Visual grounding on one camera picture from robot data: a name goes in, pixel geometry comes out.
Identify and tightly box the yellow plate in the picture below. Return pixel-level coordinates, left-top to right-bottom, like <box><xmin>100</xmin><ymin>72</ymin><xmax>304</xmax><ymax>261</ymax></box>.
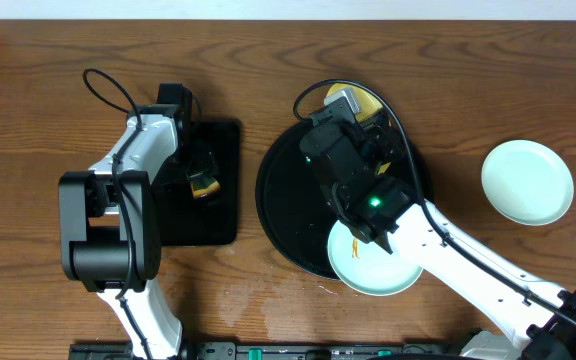
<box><xmin>324</xmin><ymin>83</ymin><xmax>383</xmax><ymax>122</ymax></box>

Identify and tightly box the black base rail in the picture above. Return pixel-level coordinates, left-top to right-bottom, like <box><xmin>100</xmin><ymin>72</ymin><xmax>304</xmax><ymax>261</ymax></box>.
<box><xmin>67</xmin><ymin>340</ymin><xmax>464</xmax><ymax>360</ymax></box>

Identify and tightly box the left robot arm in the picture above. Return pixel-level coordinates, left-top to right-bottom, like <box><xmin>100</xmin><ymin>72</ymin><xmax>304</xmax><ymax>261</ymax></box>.
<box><xmin>58</xmin><ymin>102</ymin><xmax>220</xmax><ymax>359</ymax></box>

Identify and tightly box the yellow green scrub sponge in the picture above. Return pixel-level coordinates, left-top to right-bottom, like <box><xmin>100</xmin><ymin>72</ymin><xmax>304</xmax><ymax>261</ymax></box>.
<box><xmin>189</xmin><ymin>174</ymin><xmax>221</xmax><ymax>199</ymax></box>

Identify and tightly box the black round tray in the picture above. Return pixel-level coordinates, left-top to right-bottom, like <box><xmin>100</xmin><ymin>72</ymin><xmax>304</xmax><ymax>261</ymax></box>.
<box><xmin>255</xmin><ymin>122</ymin><xmax>434</xmax><ymax>280</ymax></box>

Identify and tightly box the mint plate front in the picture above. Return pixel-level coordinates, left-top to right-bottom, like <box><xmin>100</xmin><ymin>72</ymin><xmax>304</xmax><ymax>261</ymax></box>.
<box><xmin>327</xmin><ymin>221</ymin><xmax>423</xmax><ymax>296</ymax></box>

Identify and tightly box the mint plate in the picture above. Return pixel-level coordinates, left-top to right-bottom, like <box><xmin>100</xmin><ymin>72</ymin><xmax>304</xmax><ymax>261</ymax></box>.
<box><xmin>327</xmin><ymin>221</ymin><xmax>423</xmax><ymax>296</ymax></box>
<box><xmin>481</xmin><ymin>140</ymin><xmax>574</xmax><ymax>226</ymax></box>

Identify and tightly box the black rectangular tray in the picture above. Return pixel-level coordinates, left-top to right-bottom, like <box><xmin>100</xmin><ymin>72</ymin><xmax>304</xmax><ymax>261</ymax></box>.
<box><xmin>153</xmin><ymin>120</ymin><xmax>241</xmax><ymax>246</ymax></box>

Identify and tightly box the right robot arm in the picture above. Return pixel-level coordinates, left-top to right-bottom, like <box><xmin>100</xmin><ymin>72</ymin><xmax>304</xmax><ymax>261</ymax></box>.
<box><xmin>299</xmin><ymin>105</ymin><xmax>576</xmax><ymax>359</ymax></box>

